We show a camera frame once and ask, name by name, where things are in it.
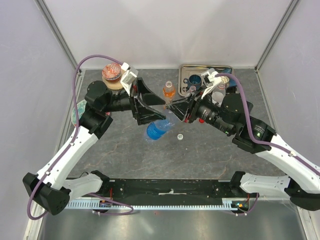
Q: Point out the teal red floral plate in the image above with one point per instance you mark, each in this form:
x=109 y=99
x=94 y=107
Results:
x=81 y=105

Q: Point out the clear bottle red label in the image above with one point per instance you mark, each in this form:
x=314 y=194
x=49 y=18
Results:
x=218 y=94

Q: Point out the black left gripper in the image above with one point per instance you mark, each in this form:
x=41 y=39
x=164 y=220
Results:
x=143 y=114

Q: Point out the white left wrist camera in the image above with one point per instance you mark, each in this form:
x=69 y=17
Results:
x=130 y=74

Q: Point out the blue star-shaped dish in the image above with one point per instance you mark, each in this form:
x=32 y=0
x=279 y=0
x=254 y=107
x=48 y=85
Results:
x=232 y=85

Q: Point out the blue water bottle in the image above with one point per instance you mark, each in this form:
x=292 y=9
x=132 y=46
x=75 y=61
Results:
x=157 y=129

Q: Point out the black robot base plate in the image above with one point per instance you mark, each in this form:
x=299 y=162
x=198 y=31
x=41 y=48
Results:
x=171 y=191

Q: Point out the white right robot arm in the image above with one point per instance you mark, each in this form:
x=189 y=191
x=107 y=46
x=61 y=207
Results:
x=301 y=182

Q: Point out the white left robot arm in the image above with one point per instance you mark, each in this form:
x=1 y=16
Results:
x=50 y=187

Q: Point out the white orange-bottle cap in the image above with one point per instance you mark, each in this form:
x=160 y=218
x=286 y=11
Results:
x=180 y=137

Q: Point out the blue ceramic cup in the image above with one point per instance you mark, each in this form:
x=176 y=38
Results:
x=193 y=80

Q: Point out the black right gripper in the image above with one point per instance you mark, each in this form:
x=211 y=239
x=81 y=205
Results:
x=180 y=107

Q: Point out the red patterned bowl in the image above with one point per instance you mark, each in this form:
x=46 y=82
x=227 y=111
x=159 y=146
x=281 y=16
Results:
x=111 y=72

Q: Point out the beige floral plate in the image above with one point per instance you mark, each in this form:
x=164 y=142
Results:
x=113 y=83

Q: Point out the small patterned bowl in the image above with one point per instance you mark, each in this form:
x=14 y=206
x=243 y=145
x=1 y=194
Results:
x=224 y=79

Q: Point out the clear bottle red cap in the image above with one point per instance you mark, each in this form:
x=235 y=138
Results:
x=192 y=89

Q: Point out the orange drink bottle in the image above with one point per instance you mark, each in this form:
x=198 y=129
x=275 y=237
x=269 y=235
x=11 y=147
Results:
x=169 y=92

